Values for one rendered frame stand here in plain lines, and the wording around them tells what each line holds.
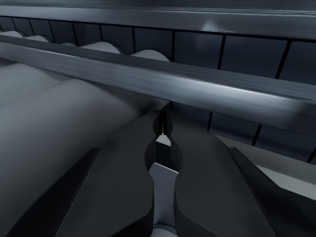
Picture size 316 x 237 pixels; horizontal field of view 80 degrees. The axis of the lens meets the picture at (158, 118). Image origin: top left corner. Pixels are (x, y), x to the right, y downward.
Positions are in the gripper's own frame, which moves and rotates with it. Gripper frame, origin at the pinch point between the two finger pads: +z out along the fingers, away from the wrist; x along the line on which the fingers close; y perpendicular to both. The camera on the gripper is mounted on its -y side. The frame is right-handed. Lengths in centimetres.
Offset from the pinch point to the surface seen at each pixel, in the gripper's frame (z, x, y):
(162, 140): 2.2, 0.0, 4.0
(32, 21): 14.9, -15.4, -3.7
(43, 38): 13.0, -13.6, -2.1
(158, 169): 6.5, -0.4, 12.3
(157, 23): 6.7, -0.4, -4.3
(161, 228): 5.6, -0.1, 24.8
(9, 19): 17.3, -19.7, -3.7
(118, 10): 8.5, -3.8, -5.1
